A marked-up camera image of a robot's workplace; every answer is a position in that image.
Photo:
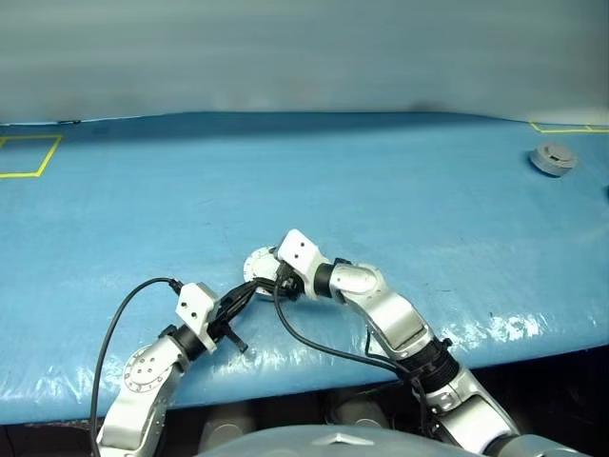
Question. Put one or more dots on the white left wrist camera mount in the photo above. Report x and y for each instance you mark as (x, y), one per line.
(195, 304)

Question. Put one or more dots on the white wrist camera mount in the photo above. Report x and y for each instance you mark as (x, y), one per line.
(195, 304)
(300, 257)

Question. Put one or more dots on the grey robot torso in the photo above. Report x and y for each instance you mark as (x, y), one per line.
(323, 443)

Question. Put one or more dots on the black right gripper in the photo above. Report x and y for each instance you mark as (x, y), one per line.
(288, 283)

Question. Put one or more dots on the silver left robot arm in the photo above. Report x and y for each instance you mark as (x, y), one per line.
(143, 376)

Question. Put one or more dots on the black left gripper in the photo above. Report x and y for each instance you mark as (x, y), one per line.
(220, 323)

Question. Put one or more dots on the grey round cap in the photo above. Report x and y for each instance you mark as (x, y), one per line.
(552, 159)

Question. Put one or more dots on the blue plastic table cover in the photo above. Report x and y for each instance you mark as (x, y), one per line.
(380, 200)

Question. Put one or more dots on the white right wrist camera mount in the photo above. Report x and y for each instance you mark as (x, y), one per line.
(300, 257)

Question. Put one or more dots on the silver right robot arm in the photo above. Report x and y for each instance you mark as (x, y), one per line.
(395, 314)

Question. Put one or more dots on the grey rounded shape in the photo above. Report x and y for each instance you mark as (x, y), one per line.
(359, 414)
(226, 426)

